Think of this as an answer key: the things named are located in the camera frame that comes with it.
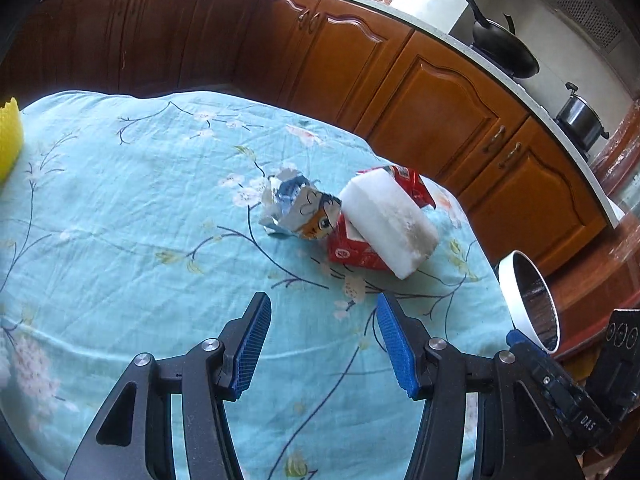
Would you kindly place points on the white rimmed waste bin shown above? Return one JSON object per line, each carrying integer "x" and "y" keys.
{"x": 510, "y": 290}

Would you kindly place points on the red package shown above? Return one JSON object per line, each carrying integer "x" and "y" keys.
{"x": 350, "y": 252}

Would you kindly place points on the range hood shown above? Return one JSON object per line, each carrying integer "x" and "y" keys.
{"x": 585, "y": 10}

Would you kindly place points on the wooden lower cabinets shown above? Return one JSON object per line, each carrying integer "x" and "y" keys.
{"x": 350, "y": 70}

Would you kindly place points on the steel cooking pot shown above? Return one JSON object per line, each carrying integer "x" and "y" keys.
{"x": 580, "y": 120}

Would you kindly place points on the light blue floral tablecloth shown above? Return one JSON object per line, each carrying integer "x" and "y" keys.
{"x": 150, "y": 240}

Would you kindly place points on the wooden door frame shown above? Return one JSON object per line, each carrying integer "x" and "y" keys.
{"x": 620, "y": 170}

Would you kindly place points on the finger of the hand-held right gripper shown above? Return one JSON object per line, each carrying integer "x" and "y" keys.
{"x": 530, "y": 360}
{"x": 617, "y": 360}

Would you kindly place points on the white sponge block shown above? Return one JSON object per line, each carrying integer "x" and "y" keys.
{"x": 390, "y": 220}

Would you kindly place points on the yellow foam fruit net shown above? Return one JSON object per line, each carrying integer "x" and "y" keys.
{"x": 9, "y": 145}

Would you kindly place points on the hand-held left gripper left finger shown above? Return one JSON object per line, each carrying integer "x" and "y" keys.
{"x": 250, "y": 350}

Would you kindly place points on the cartoon print wrapper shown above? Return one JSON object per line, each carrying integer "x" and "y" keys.
{"x": 310, "y": 215}

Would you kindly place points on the black wok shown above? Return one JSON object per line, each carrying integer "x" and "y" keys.
{"x": 505, "y": 50}

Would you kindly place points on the white kitchen countertop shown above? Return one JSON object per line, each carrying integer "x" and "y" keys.
{"x": 430, "y": 27}

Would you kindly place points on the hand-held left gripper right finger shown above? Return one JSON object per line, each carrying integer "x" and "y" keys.
{"x": 397, "y": 350}

